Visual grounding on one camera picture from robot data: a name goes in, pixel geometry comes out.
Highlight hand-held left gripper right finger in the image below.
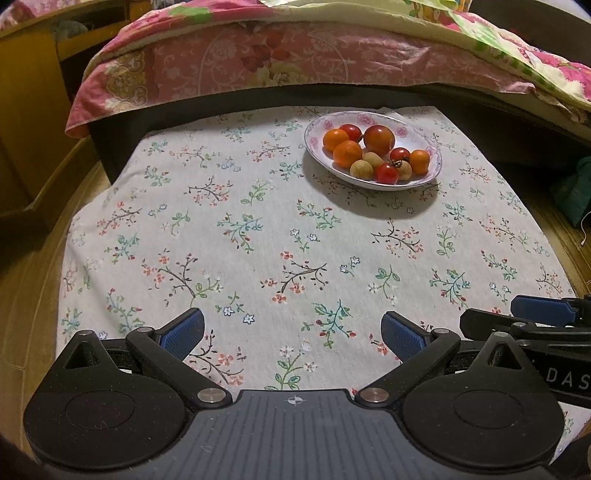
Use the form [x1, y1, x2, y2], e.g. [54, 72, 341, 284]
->
[355, 311, 525, 409]

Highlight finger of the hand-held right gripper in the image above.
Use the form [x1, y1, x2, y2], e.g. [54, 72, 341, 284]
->
[512, 295, 591, 324]
[459, 308, 591, 347]

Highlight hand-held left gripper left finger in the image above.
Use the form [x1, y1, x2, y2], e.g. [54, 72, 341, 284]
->
[62, 308, 232, 411]

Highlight red tomato with green calyx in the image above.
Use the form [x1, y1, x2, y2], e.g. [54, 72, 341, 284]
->
[374, 162, 400, 184]

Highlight large orange mandarin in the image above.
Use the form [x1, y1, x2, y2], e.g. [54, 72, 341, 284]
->
[333, 140, 363, 168]

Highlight large red-orange tomato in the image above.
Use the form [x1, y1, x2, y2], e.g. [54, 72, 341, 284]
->
[364, 125, 396, 155]

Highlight small orange tomato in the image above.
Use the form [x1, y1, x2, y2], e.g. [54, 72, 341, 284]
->
[322, 128, 350, 151]

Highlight white plate with pink flowers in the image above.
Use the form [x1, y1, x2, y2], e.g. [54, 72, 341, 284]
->
[304, 111, 443, 189]

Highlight green bag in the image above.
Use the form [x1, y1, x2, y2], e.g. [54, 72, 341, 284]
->
[551, 156, 591, 227]

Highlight floral printed tablecloth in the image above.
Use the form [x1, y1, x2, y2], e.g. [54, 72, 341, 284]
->
[55, 105, 578, 435]

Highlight wooden cabinet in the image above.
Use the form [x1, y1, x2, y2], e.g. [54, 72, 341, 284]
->
[0, 4, 132, 232]

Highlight green and pink floral quilt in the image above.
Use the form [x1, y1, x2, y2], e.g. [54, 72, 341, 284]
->
[259, 0, 591, 102]

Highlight pink floral bed sheet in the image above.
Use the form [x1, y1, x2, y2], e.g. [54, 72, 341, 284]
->
[65, 2, 591, 138]

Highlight black bed frame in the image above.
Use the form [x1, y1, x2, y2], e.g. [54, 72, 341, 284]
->
[88, 80, 591, 185]

